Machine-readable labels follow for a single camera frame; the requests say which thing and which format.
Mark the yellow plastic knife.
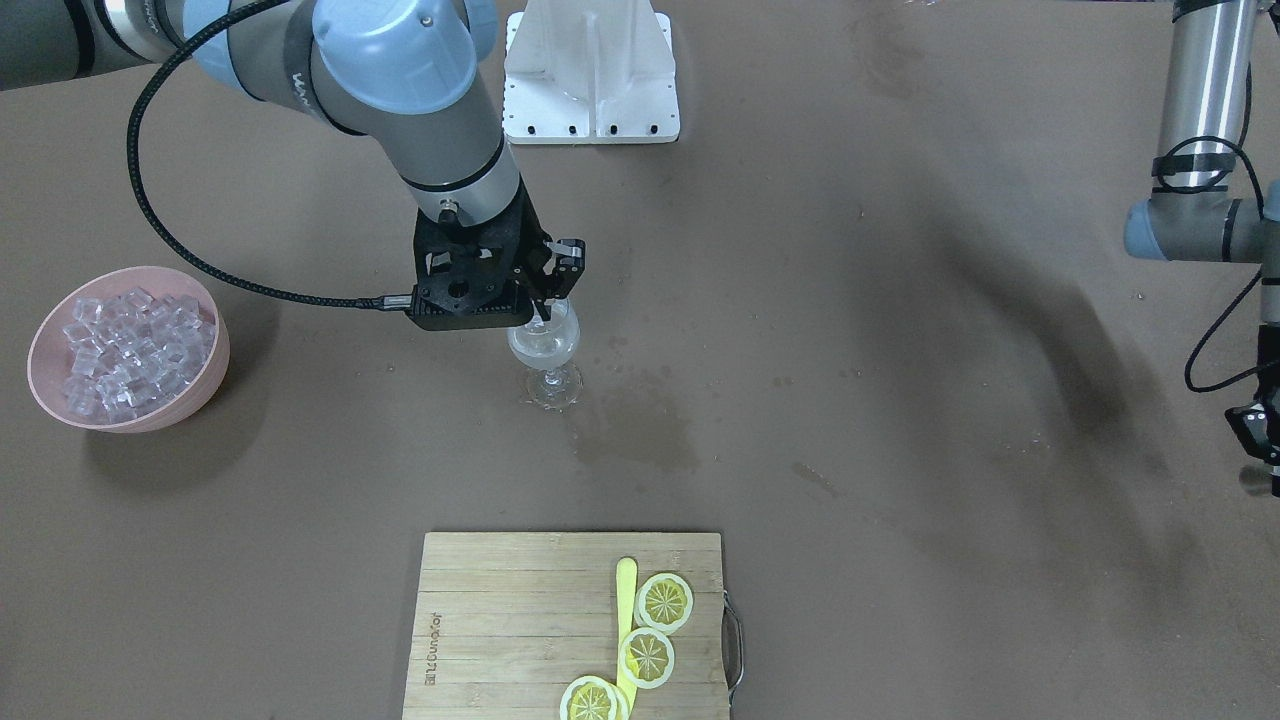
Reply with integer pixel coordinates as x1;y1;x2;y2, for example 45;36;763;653
614;557;637;719

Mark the lemon slice middle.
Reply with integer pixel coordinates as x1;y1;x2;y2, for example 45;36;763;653
617;626;676;691

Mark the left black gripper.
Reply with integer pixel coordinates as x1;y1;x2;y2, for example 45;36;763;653
1226;323;1279;465

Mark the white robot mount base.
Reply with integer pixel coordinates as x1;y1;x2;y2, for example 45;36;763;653
502;1;681;145

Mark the pink bowl of ice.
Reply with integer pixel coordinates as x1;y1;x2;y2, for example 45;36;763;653
27;266;230;433

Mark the bamboo cutting board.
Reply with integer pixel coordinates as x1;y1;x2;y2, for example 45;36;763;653
401;530;732;719

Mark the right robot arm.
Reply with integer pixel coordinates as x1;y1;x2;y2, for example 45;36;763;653
1;1;585;331

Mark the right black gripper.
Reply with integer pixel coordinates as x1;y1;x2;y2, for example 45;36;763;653
404;190;586;331

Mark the brown table mat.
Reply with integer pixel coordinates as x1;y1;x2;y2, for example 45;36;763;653
1;1;1277;719

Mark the lemon slice upper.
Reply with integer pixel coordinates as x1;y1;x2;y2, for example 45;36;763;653
632;571;695;635

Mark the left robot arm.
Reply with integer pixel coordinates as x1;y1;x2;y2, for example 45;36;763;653
1124;1;1279;468

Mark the lemon slice lower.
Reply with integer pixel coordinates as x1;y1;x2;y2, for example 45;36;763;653
558;675;630;720

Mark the wine glass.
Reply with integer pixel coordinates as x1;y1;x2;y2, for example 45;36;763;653
506;299;582;411

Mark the lemon slice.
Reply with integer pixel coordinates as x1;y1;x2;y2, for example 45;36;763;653
558;675;630;720
617;626;676;691
632;571;695;635

